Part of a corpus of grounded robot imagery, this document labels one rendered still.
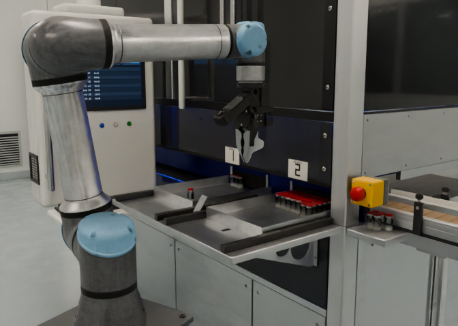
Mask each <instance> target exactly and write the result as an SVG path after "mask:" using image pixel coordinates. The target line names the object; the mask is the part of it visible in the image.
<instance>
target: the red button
mask: <svg viewBox="0 0 458 326"><path fill-rule="evenodd" d="M350 197H351V199H352V200H354V201H356V202H358V201H362V200H363V199H364V197H365V192H364V190H363V189H362V188H361V187H354V188H352V189H351V191H350Z"/></svg>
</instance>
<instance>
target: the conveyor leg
mask: <svg viewBox="0 0 458 326"><path fill-rule="evenodd" d="M416 250H418V251H421V252H424V253H427V254H429V273H428V283H427V301H426V311H425V326H444V313H445V303H446V286H447V277H448V260H449V258H446V257H444V256H440V255H437V254H434V253H431V252H427V251H424V250H421V249H418V248H417V249H416Z"/></svg>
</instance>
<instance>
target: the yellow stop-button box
mask: <svg viewBox="0 0 458 326"><path fill-rule="evenodd" d="M354 187H361V188H362V189H363V190H364V192H365V197H364V199H363V200H362V201H358V202H356V201H354V200H352V199H351V203H354V204H356V205H361V206H364V207H369V208H374V207H378V206H381V205H386V204H387V197H388V179H383V178H379V177H373V176H369V175H366V176H364V177H357V178H353V179H352V188H354Z"/></svg>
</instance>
